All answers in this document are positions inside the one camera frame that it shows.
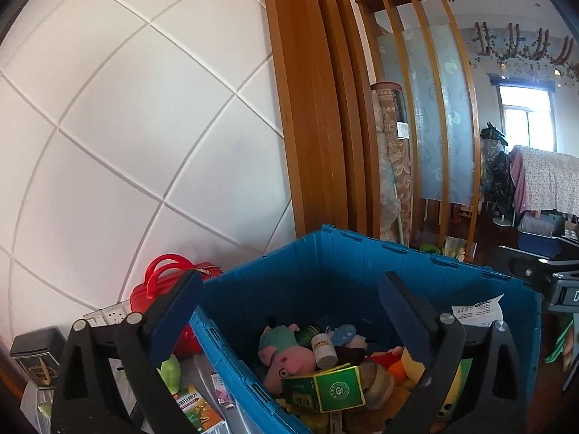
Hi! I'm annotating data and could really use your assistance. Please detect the rolled patterned carpet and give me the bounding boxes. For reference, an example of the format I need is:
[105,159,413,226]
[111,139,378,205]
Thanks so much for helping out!
[371,82,414,247]

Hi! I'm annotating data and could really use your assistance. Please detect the blue plastic crate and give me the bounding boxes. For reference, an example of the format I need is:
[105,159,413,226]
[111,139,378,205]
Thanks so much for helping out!
[189,224,544,434]

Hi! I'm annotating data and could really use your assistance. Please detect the red orange plush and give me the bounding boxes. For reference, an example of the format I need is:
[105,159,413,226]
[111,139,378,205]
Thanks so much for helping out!
[368,346,405,378]

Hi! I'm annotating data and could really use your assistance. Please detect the pink pig plush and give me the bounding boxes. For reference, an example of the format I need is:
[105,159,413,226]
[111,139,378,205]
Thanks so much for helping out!
[258,321,317,394]

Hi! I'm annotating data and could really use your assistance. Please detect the pink white small packet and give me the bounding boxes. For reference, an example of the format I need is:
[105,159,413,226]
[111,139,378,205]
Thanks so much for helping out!
[210,371,236,410]

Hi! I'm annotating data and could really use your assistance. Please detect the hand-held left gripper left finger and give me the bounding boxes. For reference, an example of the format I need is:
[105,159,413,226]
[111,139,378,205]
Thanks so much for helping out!
[50,270,205,434]

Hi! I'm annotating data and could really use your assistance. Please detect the green cardboard box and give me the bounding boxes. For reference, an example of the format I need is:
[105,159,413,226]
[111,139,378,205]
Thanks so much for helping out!
[281,364,366,413]

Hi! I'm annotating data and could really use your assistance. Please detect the green orange medicine box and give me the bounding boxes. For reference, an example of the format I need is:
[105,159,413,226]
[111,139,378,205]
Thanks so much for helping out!
[174,385,227,432]

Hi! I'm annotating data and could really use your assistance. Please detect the hanging vine decoration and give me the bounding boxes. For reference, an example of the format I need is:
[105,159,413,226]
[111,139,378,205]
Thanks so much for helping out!
[470,20,579,86]

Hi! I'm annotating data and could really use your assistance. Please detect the dark green bottle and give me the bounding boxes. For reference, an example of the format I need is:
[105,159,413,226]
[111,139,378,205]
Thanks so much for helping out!
[296,323,323,346]

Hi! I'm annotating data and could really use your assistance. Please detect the white pill bottle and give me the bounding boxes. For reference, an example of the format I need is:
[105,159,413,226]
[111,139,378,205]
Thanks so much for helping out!
[311,332,339,369]

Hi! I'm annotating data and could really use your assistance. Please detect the window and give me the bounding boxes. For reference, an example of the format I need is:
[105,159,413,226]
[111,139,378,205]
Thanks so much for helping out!
[498,85,557,152]

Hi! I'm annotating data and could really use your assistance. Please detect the dark gift box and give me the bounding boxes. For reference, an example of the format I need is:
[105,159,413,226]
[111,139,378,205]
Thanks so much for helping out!
[10,328,68,390]

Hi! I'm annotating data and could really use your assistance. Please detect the light blue plush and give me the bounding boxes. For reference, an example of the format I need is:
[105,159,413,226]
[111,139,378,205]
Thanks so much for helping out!
[328,323,369,351]

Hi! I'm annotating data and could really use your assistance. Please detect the white wall socket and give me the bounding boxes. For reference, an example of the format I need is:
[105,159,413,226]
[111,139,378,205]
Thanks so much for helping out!
[102,306,130,326]

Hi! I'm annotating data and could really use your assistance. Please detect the wooden door frame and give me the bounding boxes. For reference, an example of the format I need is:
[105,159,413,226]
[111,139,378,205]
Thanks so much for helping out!
[260,0,385,238]

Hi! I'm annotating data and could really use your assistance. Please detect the white printed packet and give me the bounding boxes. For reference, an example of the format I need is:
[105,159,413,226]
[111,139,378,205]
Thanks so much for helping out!
[450,294,505,328]

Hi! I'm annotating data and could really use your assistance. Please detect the blue floor box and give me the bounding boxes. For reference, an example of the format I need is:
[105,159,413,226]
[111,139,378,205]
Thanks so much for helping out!
[516,230,562,256]

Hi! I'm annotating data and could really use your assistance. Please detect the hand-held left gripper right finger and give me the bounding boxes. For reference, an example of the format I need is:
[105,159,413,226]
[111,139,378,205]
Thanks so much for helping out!
[378,271,529,434]

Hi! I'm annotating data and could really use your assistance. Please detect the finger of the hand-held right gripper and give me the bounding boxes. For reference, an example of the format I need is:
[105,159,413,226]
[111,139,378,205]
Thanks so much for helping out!
[499,245,579,297]

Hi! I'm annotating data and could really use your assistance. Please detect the wooden frosted glass divider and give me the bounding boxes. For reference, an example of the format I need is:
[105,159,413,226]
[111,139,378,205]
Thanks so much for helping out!
[355,0,482,263]

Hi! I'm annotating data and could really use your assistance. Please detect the dark hanging clothes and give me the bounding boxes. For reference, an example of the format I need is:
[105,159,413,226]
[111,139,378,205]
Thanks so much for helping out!
[479,122,516,213]

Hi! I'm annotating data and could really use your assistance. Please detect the floral cloth on rack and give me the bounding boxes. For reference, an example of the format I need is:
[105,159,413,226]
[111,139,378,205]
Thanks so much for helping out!
[509,145,579,215]

